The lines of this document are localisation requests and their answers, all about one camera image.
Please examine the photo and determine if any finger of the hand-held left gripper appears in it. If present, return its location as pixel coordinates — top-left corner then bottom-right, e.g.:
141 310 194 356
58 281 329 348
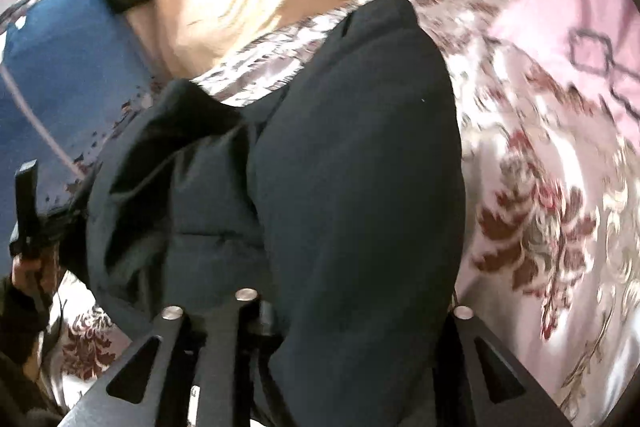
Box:
42 194 96 240

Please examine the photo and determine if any person's left hand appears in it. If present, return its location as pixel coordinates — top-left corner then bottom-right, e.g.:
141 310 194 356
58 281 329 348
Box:
11 249 58 308

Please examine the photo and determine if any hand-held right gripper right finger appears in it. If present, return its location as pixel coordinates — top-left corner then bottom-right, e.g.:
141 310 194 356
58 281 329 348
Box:
434 304 573 427

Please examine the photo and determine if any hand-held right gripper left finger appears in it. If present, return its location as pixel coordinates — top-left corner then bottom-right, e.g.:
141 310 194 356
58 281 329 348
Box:
60 288 263 427

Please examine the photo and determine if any blue printed cloth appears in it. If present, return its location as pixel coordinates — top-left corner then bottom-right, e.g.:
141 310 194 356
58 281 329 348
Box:
0 0 156 258

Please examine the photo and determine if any floral satin bedspread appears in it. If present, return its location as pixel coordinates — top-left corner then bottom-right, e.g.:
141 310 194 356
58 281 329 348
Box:
47 0 640 427

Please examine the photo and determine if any large black coat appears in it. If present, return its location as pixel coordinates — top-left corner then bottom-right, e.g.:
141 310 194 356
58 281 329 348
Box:
60 0 467 427

